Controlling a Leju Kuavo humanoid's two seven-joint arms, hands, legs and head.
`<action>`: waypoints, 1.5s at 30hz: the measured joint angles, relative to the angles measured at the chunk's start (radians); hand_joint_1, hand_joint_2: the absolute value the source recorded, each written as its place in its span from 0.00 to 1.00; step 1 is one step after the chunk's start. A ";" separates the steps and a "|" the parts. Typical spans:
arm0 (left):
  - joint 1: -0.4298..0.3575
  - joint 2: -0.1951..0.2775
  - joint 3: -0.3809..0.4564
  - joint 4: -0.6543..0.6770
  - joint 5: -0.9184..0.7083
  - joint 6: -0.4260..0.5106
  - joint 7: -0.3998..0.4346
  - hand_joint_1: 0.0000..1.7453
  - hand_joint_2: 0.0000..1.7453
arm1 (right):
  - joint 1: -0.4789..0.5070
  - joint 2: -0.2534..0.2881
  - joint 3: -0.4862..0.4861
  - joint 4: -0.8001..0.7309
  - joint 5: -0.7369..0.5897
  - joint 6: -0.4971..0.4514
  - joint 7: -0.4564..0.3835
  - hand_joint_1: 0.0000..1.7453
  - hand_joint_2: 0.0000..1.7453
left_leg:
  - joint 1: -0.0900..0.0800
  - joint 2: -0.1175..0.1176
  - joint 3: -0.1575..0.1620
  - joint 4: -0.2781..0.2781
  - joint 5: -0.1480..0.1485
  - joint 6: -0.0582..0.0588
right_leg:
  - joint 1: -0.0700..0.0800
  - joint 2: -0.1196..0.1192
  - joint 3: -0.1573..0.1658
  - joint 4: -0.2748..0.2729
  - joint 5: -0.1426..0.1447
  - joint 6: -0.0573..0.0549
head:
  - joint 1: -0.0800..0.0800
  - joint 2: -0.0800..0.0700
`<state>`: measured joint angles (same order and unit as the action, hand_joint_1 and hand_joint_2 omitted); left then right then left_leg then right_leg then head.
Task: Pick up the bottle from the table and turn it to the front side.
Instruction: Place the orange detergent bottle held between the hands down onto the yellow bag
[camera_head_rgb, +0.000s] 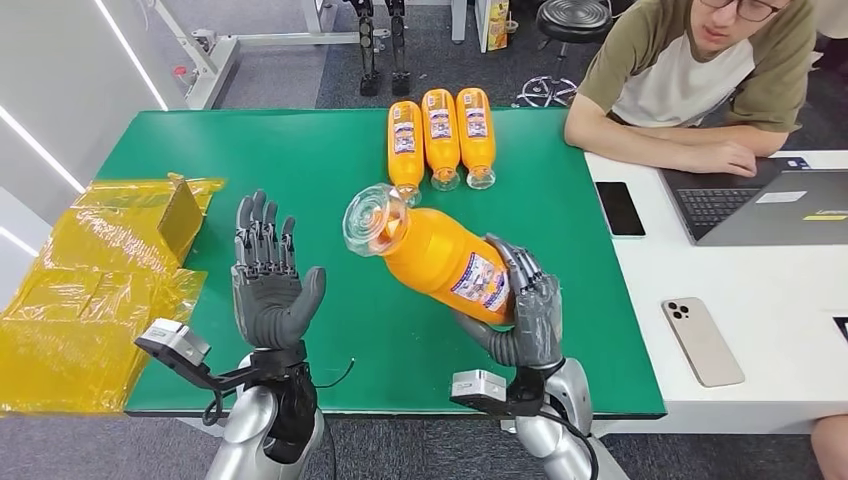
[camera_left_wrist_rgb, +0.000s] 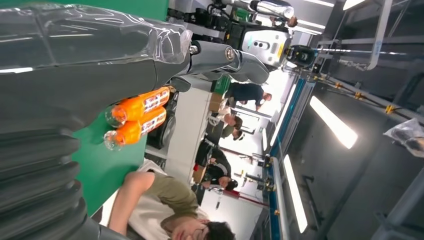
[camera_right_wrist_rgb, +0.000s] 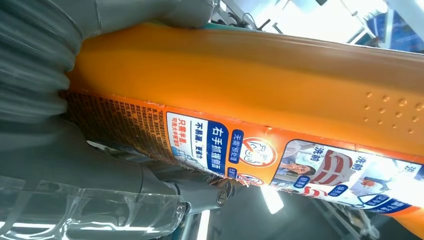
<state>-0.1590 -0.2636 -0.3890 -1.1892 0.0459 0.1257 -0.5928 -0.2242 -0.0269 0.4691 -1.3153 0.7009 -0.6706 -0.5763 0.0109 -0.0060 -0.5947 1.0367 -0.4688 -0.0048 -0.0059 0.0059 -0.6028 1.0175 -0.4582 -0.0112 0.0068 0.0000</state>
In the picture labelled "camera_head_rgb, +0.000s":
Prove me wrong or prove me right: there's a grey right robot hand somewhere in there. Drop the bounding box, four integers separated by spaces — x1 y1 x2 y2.
453 233 566 371

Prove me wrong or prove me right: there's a person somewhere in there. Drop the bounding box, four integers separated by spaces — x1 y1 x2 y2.
564 0 817 179

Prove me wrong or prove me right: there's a black robot leg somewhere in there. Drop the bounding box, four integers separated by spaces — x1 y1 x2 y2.
387 0 413 99
351 0 383 99

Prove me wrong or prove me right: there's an orange juice bottle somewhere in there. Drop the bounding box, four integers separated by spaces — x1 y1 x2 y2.
455 87 497 191
386 100 425 208
341 183 515 327
421 88 462 193

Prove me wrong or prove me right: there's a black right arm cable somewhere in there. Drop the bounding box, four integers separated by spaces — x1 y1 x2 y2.
539 409 602 480

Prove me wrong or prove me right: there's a black smartphone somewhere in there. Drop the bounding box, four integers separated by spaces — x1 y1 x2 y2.
594 180 647 239

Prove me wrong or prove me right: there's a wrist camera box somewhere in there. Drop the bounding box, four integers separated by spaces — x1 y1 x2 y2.
134 318 256 392
450 369 551 419

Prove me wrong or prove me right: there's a yellow plastic wrapped box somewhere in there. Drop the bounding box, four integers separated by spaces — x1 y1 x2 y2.
0 173 227 415

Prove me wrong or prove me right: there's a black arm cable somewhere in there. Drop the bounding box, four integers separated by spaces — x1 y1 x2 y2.
312 358 356 391
539 409 602 480

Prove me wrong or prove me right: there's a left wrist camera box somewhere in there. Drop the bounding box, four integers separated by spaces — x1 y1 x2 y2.
134 318 256 392

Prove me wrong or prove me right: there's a black round stool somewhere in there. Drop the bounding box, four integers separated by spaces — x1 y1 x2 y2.
516 0 614 109

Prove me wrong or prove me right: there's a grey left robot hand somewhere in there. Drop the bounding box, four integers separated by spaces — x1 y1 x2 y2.
230 190 328 352

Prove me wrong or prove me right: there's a grey laptop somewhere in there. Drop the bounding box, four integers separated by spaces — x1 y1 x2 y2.
660 156 848 248

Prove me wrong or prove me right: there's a person's right hand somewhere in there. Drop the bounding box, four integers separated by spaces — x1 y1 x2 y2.
688 140 759 179

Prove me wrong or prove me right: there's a person's knee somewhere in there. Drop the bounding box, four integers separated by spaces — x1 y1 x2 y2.
811 415 848 480

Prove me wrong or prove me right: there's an orange printed carton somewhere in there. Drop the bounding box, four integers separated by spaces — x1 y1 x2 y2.
486 0 511 52

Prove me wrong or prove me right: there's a white metal frame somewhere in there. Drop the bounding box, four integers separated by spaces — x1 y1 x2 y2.
152 0 392 111

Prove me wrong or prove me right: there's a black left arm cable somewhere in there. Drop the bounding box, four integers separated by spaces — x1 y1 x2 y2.
312 358 356 391

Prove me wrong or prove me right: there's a green table mat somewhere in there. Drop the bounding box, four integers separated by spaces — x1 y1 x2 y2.
95 107 667 419

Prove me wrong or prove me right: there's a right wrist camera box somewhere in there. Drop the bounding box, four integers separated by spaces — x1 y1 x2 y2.
450 369 551 419

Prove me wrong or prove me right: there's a beige smartphone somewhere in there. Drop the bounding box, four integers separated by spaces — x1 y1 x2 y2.
661 297 747 390

